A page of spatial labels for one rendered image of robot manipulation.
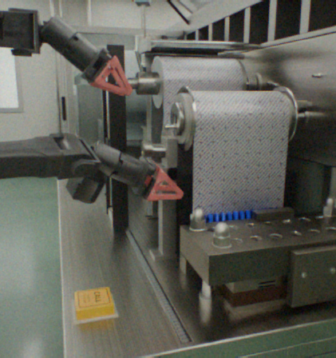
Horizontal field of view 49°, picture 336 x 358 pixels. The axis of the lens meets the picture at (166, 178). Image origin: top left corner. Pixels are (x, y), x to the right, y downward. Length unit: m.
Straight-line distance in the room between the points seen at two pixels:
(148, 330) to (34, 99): 5.78
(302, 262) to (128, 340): 0.34
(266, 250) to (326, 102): 0.41
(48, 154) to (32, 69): 5.69
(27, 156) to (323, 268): 0.58
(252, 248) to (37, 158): 0.41
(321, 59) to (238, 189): 0.36
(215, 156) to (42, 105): 5.59
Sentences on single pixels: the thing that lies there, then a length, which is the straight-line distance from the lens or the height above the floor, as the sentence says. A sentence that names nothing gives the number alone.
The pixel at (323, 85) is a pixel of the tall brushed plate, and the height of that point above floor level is 1.32.
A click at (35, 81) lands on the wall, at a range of 6.33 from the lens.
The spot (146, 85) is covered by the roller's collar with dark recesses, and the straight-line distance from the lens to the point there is 1.07.
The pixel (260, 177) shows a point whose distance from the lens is 0.90.
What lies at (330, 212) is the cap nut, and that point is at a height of 1.04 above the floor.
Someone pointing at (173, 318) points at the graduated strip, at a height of 0.90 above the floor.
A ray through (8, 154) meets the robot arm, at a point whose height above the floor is 1.21.
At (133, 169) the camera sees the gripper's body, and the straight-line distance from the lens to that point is 0.75.
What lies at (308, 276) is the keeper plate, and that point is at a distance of 0.77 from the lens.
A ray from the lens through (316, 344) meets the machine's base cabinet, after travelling 0.81.
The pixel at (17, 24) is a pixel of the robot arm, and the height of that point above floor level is 1.43.
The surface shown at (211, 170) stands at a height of 1.14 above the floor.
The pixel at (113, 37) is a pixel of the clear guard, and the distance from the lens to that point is 1.83.
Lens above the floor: 1.31
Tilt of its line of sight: 13 degrees down
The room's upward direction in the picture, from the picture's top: straight up
